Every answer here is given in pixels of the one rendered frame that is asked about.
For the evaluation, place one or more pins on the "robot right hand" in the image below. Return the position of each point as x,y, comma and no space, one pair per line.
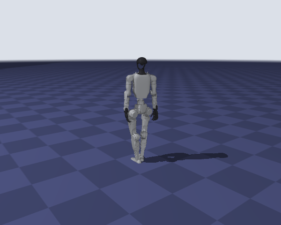
155,113

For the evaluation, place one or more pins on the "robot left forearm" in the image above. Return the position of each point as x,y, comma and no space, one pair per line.
126,101

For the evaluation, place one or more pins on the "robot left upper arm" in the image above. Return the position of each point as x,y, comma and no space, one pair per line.
129,78

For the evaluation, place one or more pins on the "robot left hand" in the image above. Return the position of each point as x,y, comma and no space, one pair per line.
126,115

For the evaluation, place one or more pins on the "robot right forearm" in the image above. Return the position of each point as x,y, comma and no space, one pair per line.
154,101

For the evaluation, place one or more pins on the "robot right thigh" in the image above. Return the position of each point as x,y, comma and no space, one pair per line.
145,119

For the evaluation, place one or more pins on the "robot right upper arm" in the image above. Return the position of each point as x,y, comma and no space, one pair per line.
153,85

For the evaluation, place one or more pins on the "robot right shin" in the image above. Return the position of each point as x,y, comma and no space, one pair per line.
143,143

